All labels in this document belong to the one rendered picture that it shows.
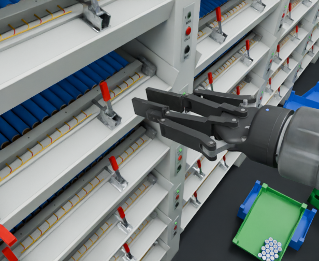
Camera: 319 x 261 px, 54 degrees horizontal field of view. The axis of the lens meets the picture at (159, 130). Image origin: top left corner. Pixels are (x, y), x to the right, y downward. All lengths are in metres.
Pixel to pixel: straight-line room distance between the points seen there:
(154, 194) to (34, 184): 0.51
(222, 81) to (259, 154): 0.72
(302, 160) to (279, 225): 1.20
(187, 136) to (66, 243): 0.40
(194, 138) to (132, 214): 0.57
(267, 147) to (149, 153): 0.48
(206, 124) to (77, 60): 0.21
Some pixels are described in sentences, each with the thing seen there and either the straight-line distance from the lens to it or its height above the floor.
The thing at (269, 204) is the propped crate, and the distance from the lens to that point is 1.58.
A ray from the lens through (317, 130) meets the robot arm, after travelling 0.37.
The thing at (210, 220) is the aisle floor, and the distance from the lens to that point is 1.59.
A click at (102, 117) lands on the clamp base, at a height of 0.96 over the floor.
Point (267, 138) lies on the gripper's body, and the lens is 0.38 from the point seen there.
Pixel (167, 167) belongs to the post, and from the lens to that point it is 0.92.
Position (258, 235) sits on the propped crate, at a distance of 1.55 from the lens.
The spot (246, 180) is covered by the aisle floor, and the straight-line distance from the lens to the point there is 1.78.
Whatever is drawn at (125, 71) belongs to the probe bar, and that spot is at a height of 0.99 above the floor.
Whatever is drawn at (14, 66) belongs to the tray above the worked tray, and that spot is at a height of 1.14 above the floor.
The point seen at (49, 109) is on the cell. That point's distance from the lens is 0.60.
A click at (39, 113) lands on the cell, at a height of 0.99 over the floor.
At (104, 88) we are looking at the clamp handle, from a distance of 0.57.
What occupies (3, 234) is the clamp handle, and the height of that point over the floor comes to 0.97.
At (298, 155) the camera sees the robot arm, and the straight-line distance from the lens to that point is 0.37.
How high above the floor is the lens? 1.35
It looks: 43 degrees down
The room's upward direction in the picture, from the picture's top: straight up
